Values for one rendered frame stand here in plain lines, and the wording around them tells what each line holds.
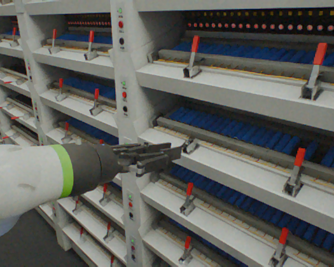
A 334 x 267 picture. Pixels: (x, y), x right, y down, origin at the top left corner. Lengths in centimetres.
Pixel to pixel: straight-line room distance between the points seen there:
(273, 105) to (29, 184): 43
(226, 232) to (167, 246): 29
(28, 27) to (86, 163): 98
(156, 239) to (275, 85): 67
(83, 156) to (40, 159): 7
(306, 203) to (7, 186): 50
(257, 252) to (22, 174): 54
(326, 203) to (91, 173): 43
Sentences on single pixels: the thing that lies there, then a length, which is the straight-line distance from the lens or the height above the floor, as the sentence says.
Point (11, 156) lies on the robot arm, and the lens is 45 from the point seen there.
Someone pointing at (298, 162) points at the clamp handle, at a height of 100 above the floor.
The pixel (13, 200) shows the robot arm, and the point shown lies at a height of 102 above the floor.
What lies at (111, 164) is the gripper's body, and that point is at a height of 101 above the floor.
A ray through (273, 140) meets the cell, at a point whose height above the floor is 99.
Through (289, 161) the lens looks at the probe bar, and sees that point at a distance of 65.
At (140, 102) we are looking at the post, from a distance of 83.
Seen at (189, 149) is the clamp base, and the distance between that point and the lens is 73.
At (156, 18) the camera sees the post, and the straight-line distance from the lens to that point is 84.
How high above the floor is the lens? 125
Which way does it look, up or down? 22 degrees down
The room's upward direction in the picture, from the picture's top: straight up
